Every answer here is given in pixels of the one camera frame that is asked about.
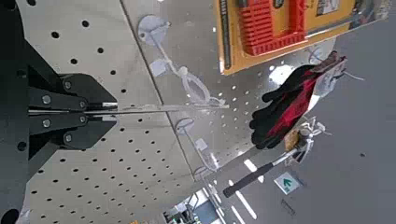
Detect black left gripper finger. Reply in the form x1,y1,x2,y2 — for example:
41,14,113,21
28,112,118,151
28,73,119,111

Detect blue scissors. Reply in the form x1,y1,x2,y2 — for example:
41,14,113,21
87,102,232,117

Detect white metal pegboard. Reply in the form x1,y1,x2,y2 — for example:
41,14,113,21
15,0,337,224

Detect white pegboard hook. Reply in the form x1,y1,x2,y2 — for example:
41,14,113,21
137,14,189,77
174,117,219,171

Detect clear plastic hanging loop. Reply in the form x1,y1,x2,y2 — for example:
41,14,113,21
177,65,230,108

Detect yellow card red tool package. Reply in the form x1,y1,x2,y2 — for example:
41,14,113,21
214,0,387,77

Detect black red work gloves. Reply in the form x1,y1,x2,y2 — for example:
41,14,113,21
248,50,348,150

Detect green white exit sign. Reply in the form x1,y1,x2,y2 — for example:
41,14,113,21
274,172,302,196

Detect black handled hammer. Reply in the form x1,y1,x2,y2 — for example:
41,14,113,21
222,116,326,199

